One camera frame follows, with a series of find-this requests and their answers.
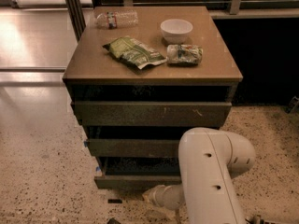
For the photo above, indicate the clear plastic water bottle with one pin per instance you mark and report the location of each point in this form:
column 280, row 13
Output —
column 117, row 19

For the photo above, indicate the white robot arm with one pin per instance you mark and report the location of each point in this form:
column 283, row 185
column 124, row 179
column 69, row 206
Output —
column 208, row 161

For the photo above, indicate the dark vertical post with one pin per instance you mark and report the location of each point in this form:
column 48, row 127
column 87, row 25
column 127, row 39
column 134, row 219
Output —
column 76, row 17

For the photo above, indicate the green chip bag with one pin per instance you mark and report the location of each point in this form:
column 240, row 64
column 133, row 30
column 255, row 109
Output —
column 132, row 51

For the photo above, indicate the padded gripper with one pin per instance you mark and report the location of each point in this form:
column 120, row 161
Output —
column 160, row 195

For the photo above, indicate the white ceramic bowl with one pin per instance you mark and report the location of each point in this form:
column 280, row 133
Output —
column 175, row 31

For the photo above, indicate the drawer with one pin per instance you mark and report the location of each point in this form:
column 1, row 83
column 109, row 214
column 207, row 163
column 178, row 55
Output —
column 137, row 148
column 136, row 173
column 151, row 114

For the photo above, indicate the brown wooden drawer cabinet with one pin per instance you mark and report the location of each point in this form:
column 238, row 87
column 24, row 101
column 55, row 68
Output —
column 95, row 75

